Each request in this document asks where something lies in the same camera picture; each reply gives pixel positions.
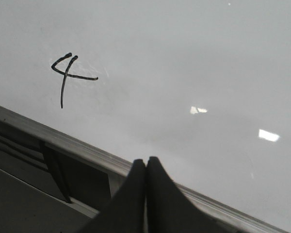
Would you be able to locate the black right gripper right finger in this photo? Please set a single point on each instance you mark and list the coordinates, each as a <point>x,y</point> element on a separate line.
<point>168,210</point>

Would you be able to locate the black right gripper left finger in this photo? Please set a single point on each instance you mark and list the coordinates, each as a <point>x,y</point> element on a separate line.
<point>125,212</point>

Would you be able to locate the white whiteboard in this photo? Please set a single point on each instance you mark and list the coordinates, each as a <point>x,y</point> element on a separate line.
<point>204,85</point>

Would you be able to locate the grey aluminium whiteboard frame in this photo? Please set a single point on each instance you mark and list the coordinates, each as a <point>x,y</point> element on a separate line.
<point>95,156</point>

